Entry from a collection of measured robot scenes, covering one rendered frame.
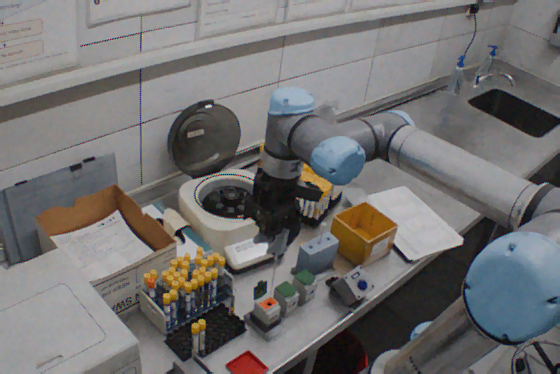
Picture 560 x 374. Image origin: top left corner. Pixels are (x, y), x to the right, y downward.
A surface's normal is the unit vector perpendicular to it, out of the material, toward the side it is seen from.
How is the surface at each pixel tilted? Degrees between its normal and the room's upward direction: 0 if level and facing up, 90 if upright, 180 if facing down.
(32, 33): 94
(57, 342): 0
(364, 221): 90
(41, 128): 90
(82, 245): 1
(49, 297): 0
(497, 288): 83
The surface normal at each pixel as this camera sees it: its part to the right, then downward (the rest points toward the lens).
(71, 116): 0.69, 0.48
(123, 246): 0.14, -0.80
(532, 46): -0.71, 0.33
